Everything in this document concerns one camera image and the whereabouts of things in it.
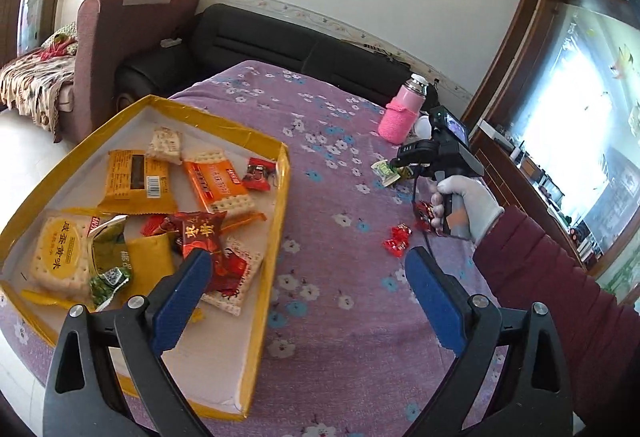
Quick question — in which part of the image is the person's right hand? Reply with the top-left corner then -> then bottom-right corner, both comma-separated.
430,174 -> 505,243

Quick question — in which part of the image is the floral blanket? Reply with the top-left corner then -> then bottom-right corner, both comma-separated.
0,21 -> 81,130

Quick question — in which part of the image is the orange cracker packet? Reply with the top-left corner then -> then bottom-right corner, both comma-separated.
182,151 -> 256,215

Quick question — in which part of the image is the white red snack packet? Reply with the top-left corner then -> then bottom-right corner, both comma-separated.
200,237 -> 263,316

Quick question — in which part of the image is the plain yellow snack packet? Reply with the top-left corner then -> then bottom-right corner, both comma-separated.
122,233 -> 176,303

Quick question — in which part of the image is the cracker packet round yellow label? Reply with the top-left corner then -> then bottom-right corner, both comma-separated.
22,213 -> 101,308

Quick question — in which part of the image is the golden yellow snack packet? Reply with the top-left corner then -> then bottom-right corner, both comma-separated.
96,150 -> 179,215

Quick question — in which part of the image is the person's right forearm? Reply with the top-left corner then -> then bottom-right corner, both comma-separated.
472,206 -> 640,437

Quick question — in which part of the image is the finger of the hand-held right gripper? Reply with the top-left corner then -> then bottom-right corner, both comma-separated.
397,140 -> 436,155
389,153 -> 436,171

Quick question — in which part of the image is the black sofa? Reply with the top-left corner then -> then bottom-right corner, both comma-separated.
115,3 -> 441,118

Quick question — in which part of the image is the purple floral tablecloth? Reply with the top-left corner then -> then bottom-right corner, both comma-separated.
0,60 -> 506,437

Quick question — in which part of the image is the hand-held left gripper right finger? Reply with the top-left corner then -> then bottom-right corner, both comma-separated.
404,246 -> 576,437

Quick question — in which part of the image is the pink sleeved bottle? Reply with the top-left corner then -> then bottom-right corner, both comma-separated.
377,73 -> 430,145

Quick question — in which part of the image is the wooden glass door frame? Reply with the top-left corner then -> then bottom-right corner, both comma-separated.
460,0 -> 640,313

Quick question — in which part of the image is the yellow-edged cardboard tray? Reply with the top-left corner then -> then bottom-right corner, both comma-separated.
0,94 -> 292,422

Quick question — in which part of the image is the white green snack packet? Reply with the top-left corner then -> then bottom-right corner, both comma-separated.
371,160 -> 415,189

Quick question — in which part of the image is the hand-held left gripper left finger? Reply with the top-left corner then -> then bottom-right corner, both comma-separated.
42,248 -> 213,437

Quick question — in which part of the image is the dark red candy packet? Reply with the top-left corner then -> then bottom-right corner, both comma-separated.
241,157 -> 279,192

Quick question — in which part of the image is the maroon armchair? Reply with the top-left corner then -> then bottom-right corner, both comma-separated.
55,0 -> 201,145

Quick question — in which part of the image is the small white cracker packet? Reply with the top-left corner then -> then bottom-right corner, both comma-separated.
146,127 -> 185,165

